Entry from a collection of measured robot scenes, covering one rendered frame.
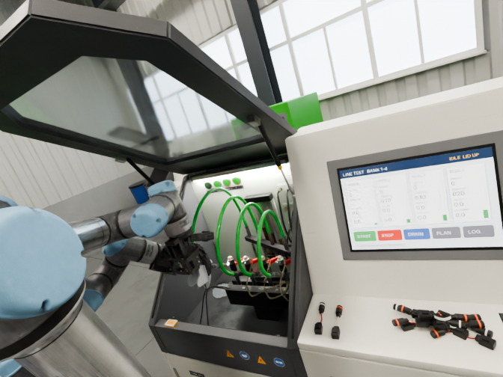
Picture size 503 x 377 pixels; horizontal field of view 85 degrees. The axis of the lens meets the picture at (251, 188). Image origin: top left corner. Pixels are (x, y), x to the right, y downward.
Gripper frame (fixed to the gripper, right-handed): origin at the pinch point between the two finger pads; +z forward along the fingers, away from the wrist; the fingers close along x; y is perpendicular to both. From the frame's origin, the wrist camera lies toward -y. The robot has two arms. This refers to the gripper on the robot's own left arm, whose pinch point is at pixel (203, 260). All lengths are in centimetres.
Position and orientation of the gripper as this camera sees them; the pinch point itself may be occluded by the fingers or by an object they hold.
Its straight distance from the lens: 110.0
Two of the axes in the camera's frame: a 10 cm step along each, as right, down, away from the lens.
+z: 7.3, 3.7, 5.7
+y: -1.2, 9.0, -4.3
